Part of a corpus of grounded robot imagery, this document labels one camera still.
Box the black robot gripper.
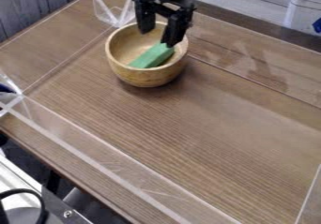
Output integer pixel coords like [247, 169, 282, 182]
[132, 0, 194, 48]

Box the green rectangular block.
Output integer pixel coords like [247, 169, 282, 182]
[129, 43, 174, 68]

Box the brown wooden bowl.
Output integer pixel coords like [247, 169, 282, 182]
[105, 22, 188, 88]

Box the clear acrylic table fence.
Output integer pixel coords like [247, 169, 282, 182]
[0, 0, 321, 224]

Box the white bucket in background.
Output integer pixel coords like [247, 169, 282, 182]
[283, 0, 321, 37]

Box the clear acrylic corner bracket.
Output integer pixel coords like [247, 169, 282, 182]
[91, 0, 135, 28]

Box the metal bracket with screw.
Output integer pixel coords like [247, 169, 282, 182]
[42, 192, 92, 224]

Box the black cable loop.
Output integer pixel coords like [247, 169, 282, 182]
[0, 187, 51, 224]

